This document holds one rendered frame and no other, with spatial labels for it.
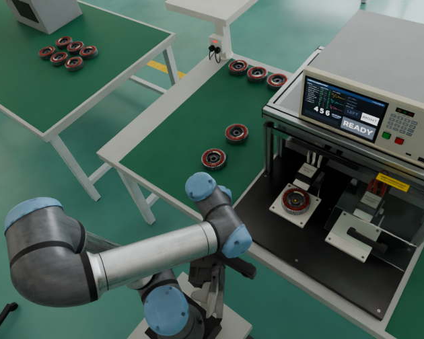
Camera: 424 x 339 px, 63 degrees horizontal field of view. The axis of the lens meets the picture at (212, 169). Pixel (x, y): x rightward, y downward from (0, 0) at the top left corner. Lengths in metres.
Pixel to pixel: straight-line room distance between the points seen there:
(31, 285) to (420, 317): 1.15
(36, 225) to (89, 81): 1.64
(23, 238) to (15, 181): 2.38
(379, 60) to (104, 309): 1.88
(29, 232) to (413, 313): 1.16
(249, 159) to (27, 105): 1.38
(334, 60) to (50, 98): 1.67
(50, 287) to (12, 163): 2.62
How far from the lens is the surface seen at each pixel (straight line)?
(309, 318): 2.09
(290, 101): 1.34
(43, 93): 2.40
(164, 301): 1.01
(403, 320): 1.37
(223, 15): 1.68
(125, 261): 0.72
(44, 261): 0.72
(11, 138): 3.52
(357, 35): 1.31
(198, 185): 0.85
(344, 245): 1.39
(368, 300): 1.34
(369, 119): 1.15
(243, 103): 1.88
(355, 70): 1.16
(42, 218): 0.77
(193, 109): 1.89
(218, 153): 1.61
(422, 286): 1.44
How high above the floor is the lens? 2.01
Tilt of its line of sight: 52 degrees down
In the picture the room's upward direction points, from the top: 12 degrees counter-clockwise
